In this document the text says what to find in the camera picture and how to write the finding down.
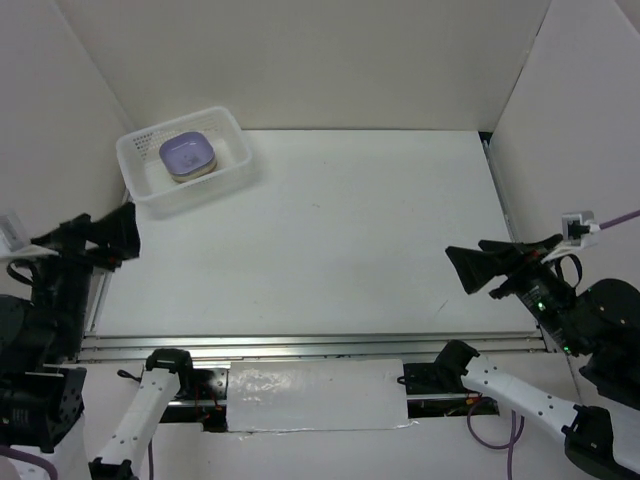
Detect purple panda plate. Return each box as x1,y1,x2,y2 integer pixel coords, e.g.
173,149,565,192
159,131,217,181

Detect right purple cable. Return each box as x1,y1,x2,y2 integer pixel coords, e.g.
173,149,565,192
467,209,640,480

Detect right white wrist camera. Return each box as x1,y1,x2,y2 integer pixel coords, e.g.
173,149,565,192
542,210,601,263

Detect aluminium rail frame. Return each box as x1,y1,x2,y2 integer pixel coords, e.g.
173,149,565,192
74,130,556,426

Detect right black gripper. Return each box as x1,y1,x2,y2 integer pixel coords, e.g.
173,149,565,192
441,229,586,351

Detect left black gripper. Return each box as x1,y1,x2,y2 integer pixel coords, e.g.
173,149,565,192
14,197,143,352

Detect green panda plate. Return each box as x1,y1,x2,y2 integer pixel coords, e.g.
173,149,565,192
169,162,217,184

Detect white foil covered panel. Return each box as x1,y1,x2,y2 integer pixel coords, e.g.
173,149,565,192
226,359,410,433

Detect white perforated plastic bin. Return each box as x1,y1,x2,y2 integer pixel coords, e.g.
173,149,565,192
116,106,254,218

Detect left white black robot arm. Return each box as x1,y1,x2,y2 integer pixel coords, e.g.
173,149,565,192
1,202,198,479

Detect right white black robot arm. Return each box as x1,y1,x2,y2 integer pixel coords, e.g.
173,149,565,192
435,235,639,479

